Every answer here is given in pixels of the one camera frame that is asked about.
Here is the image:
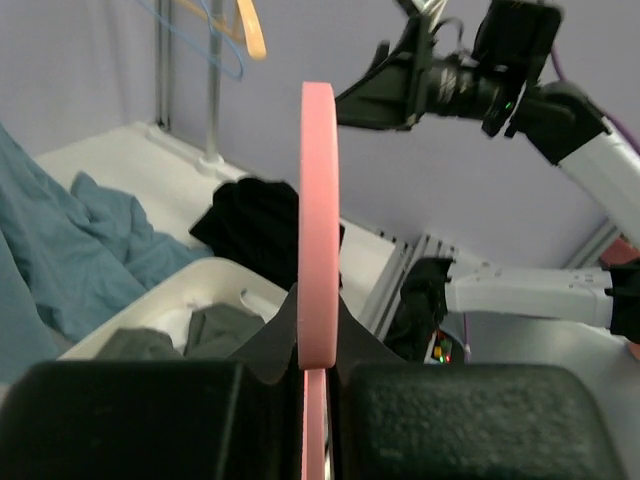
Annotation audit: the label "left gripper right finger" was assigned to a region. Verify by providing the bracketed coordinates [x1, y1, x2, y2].
[333, 297, 404, 385]

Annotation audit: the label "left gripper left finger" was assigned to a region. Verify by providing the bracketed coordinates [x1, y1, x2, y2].
[229, 284, 298, 384]

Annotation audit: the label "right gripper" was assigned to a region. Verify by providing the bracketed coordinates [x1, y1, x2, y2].
[335, 14, 430, 131]

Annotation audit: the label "pink plastic hanger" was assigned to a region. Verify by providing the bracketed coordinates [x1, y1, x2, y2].
[297, 82, 340, 480]

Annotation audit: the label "black t shirt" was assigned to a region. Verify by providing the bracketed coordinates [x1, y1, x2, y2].
[189, 176, 345, 291]

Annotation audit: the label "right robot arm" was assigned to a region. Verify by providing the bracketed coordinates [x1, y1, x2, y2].
[340, 1, 639, 318]

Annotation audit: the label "beige plastic hanger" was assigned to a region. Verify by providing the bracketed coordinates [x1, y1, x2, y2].
[176, 0, 267, 60]

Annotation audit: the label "teal blue t shirt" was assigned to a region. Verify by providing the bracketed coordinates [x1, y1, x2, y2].
[1, 131, 211, 383]

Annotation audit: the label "grey clothes in basket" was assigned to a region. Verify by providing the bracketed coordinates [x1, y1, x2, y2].
[95, 303, 265, 360]

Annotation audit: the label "white laundry basket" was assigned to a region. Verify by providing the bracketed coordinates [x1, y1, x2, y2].
[60, 257, 286, 360]

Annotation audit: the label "metal clothes rack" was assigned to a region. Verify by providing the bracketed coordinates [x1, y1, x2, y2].
[147, 1, 226, 178]

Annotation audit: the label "aluminium mounting rail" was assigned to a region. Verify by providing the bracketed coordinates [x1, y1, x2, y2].
[357, 232, 459, 340]

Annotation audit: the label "light blue wire hanger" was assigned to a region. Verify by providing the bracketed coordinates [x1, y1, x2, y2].
[134, 0, 246, 81]

